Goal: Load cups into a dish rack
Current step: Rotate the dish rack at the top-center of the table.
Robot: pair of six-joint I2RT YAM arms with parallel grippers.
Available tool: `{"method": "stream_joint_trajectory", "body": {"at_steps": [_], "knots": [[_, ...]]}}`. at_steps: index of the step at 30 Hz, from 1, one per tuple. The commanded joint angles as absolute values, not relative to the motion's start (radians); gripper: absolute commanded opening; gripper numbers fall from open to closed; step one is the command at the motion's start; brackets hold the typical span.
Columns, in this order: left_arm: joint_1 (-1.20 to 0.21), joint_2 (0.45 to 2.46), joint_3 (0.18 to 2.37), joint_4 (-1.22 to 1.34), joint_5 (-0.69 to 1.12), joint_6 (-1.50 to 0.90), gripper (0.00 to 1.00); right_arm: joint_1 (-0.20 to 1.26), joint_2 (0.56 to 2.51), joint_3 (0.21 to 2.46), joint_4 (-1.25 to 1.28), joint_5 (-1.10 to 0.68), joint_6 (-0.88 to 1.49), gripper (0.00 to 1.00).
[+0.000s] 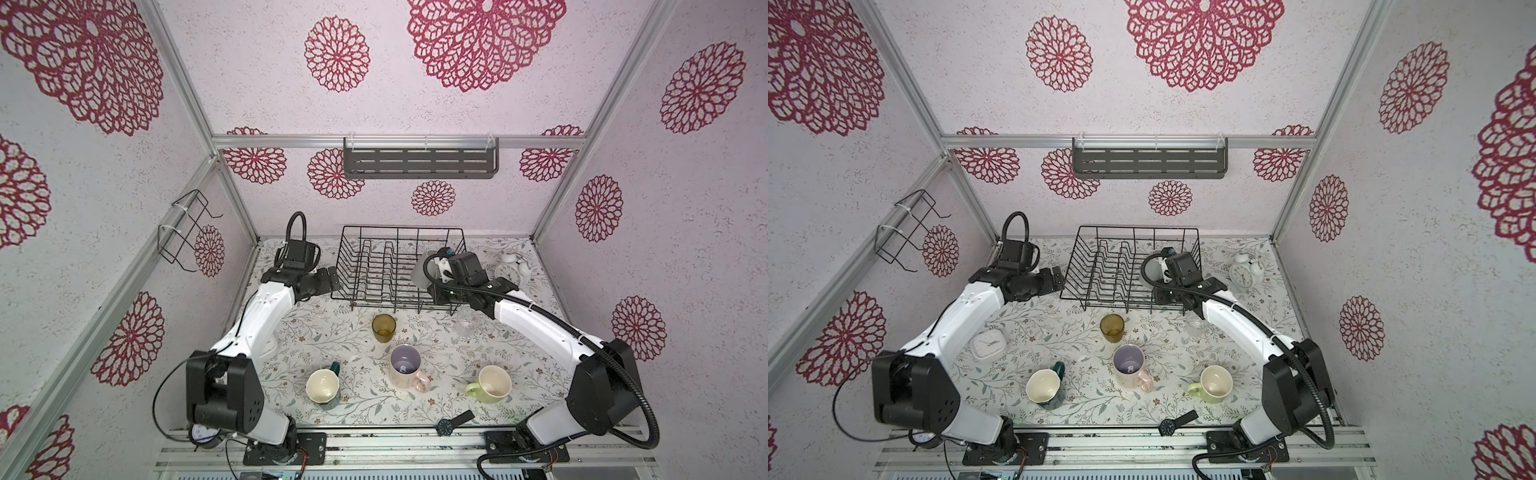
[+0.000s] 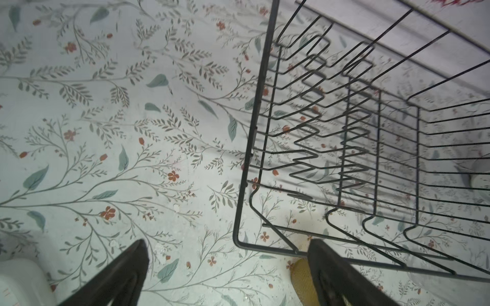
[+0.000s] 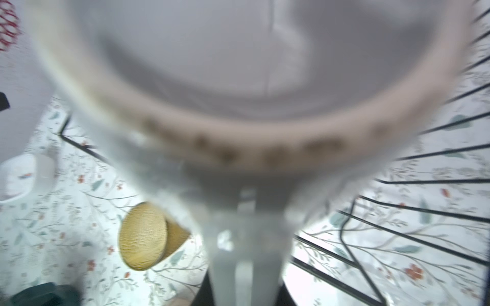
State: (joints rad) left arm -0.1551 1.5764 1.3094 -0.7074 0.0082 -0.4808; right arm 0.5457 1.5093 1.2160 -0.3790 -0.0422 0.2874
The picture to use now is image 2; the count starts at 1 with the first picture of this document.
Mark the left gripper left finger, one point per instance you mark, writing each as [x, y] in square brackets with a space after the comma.
[119, 283]

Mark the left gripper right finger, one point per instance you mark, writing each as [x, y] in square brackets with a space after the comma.
[337, 282]

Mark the black wire dish rack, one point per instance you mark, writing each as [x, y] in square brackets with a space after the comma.
[361, 113]

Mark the grey mug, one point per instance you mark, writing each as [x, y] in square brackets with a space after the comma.
[475, 178]

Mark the amber textured glass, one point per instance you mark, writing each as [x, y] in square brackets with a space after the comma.
[302, 283]

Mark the white square clock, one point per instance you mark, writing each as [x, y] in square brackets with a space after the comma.
[23, 282]

